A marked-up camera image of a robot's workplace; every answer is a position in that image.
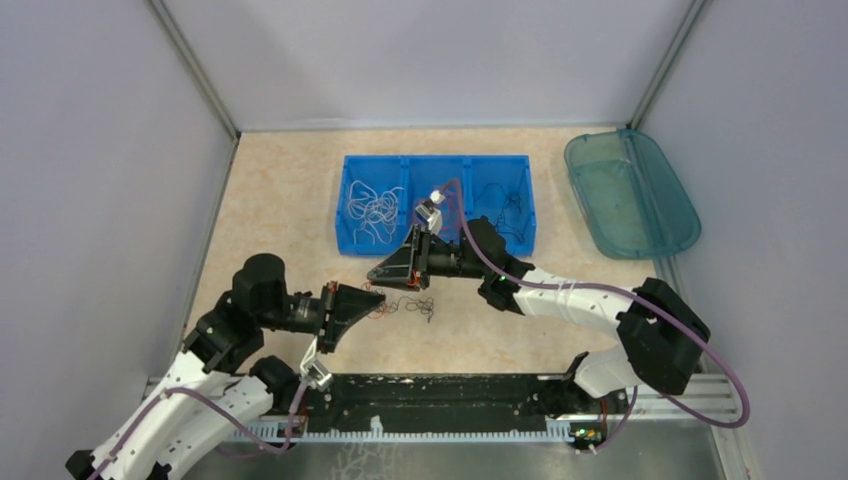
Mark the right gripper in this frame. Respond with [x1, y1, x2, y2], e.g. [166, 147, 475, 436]
[369, 223, 488, 291]

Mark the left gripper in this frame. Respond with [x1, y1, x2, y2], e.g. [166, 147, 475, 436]
[258, 280, 387, 354]

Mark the orange cable bundle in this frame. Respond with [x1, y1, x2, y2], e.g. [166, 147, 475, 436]
[360, 283, 437, 325]

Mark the white thin cable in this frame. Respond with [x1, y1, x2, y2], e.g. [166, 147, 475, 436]
[344, 177, 407, 246]

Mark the orange thin cable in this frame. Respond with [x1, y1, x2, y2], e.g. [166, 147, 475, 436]
[423, 184, 465, 243]

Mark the black thin cable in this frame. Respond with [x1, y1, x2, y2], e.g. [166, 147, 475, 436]
[476, 182, 531, 243]

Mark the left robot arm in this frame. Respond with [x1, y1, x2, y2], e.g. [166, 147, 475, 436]
[65, 253, 385, 479]

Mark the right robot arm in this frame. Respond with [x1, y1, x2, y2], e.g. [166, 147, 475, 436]
[367, 217, 710, 412]

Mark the blue three-compartment bin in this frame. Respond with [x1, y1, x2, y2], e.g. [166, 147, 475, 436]
[335, 155, 537, 257]

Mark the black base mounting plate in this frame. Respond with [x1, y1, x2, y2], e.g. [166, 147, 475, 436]
[297, 373, 628, 434]

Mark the teal transparent plastic lid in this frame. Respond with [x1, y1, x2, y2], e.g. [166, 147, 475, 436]
[563, 129, 702, 260]

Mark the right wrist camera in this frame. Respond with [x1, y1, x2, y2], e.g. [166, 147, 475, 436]
[414, 189, 446, 234]

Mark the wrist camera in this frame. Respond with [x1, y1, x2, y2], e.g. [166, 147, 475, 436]
[299, 336, 333, 392]
[414, 189, 446, 234]

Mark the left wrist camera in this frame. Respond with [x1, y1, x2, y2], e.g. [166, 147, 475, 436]
[299, 336, 333, 392]

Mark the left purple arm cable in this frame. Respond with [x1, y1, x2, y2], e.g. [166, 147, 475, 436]
[86, 380, 313, 480]

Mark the aluminium front rail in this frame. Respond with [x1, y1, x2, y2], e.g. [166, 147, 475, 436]
[135, 373, 739, 444]

